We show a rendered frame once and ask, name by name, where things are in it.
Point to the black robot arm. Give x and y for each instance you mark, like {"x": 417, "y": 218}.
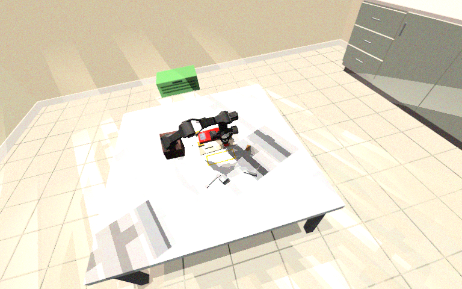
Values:
{"x": 186, "y": 129}

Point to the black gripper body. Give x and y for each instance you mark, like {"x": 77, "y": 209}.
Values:
{"x": 215, "y": 135}

